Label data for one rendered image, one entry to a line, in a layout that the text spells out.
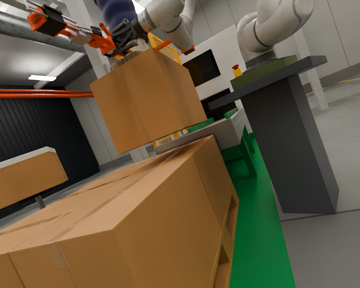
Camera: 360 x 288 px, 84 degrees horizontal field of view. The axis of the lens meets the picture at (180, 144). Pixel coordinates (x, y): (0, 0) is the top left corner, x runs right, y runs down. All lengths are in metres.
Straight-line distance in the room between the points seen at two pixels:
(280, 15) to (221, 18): 10.07
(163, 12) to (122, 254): 0.91
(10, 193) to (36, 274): 1.82
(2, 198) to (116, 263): 2.09
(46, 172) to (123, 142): 1.44
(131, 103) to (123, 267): 0.75
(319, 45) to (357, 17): 1.42
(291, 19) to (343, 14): 10.09
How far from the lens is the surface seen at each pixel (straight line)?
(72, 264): 0.61
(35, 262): 0.72
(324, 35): 10.84
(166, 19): 1.05
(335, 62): 10.79
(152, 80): 1.00
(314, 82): 4.50
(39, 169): 2.44
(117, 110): 1.09
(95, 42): 1.10
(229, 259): 1.10
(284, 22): 1.05
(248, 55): 1.22
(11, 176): 2.50
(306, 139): 1.15
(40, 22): 0.92
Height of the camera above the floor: 0.68
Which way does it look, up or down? 4 degrees down
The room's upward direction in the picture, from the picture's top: 22 degrees counter-clockwise
